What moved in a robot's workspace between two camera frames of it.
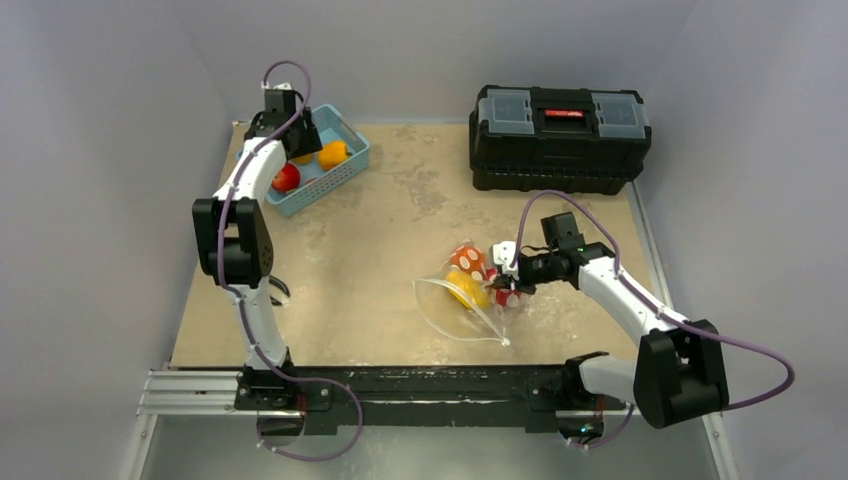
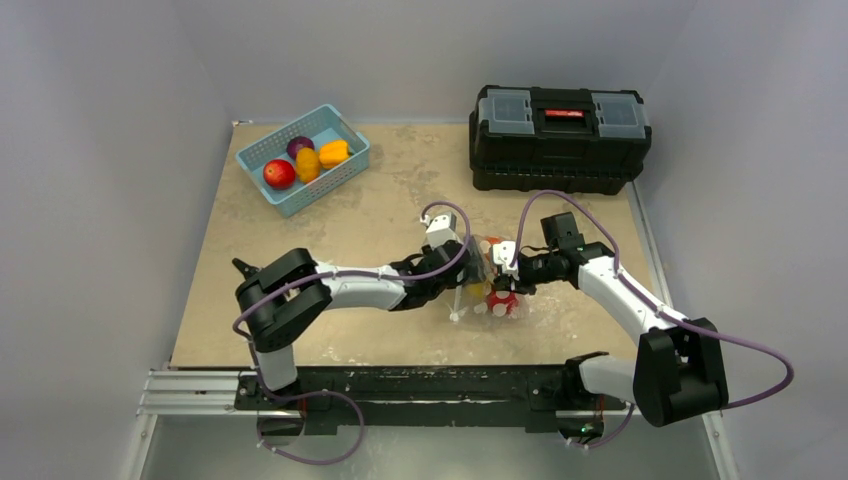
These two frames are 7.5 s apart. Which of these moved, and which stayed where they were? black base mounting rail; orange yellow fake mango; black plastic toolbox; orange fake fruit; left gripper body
Moved: orange yellow fake mango; left gripper body
Stayed: black plastic toolbox; black base mounting rail; orange fake fruit
